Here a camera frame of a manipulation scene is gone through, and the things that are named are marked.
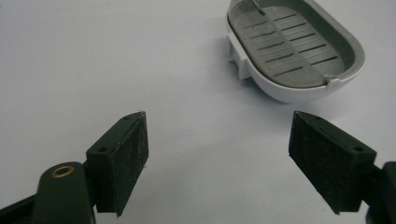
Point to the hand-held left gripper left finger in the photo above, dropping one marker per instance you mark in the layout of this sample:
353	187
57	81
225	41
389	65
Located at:
120	161

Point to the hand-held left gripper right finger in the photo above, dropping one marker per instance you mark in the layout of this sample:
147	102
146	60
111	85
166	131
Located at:
330	161

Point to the white soap dish grey tray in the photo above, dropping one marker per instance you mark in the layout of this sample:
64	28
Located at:
289	49

